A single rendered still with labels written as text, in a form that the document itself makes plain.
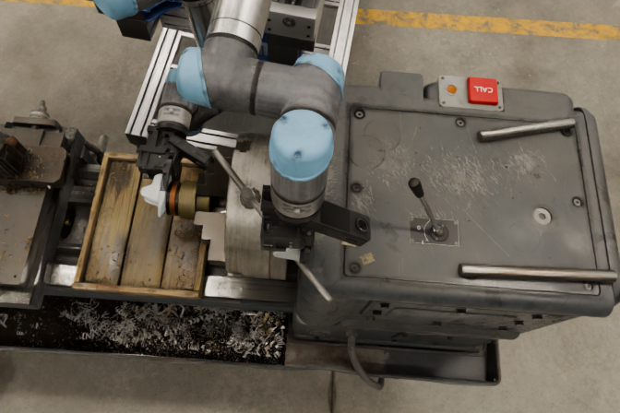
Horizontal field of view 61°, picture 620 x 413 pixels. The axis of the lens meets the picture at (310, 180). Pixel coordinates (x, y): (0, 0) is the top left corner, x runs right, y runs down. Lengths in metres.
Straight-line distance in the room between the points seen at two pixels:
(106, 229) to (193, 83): 0.77
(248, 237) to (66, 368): 1.42
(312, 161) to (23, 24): 2.57
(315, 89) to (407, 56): 2.11
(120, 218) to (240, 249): 0.46
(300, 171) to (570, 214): 0.64
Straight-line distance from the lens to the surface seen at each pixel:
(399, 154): 1.05
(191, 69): 0.71
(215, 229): 1.13
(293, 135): 0.61
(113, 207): 1.43
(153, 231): 1.39
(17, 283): 1.36
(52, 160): 1.38
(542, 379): 2.41
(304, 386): 2.17
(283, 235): 0.78
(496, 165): 1.10
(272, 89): 0.69
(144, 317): 1.66
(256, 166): 1.03
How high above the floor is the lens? 2.17
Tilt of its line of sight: 67 degrees down
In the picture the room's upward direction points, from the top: 8 degrees clockwise
